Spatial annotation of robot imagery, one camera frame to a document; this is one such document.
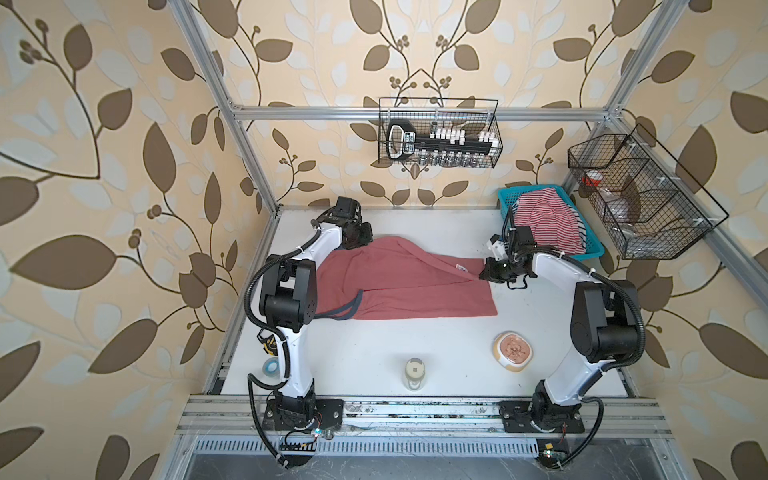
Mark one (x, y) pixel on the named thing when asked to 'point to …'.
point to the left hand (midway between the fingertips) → (373, 233)
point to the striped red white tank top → (553, 223)
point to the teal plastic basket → (506, 198)
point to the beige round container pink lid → (511, 351)
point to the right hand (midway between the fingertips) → (483, 277)
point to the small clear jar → (414, 373)
